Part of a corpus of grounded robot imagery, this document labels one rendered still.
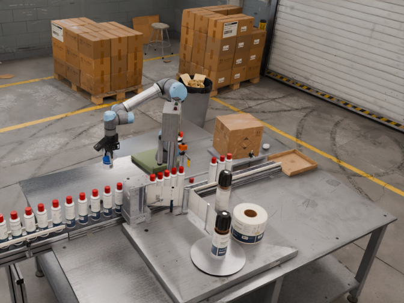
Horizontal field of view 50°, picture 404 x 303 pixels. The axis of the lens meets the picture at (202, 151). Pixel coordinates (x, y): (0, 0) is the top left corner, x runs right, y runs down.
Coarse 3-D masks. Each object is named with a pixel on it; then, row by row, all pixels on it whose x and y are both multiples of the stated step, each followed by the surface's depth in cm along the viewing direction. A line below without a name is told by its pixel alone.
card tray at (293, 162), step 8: (288, 152) 355; (296, 152) 357; (272, 160) 345; (280, 160) 346; (288, 160) 347; (296, 160) 348; (304, 160) 350; (312, 160) 344; (288, 168) 336; (296, 168) 337; (304, 168) 333; (312, 168) 339
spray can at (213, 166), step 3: (213, 159) 288; (210, 162) 291; (213, 162) 289; (210, 165) 290; (213, 165) 289; (216, 165) 291; (210, 168) 291; (213, 168) 290; (210, 171) 292; (213, 171) 292; (210, 174) 293; (213, 174) 293; (210, 177) 294; (213, 177) 294; (207, 180) 298; (210, 180) 295; (213, 180) 296; (207, 183) 298
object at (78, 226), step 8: (248, 168) 321; (256, 168) 322; (272, 168) 325; (248, 176) 312; (200, 184) 297; (88, 216) 256; (104, 216) 257; (112, 216) 258; (64, 224) 248; (80, 224) 249; (88, 224) 250
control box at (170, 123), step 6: (168, 102) 265; (168, 108) 258; (162, 114) 252; (168, 114) 252; (174, 114) 252; (162, 120) 254; (168, 120) 254; (174, 120) 254; (162, 126) 256; (168, 126) 256; (174, 126) 256; (162, 132) 258; (168, 132) 258; (174, 132) 258; (162, 138) 260; (168, 138) 260; (174, 138) 260
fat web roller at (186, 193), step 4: (184, 188) 258; (188, 188) 259; (184, 192) 259; (188, 192) 259; (184, 196) 260; (188, 196) 261; (184, 200) 261; (188, 200) 263; (184, 204) 263; (184, 208) 264; (184, 212) 266
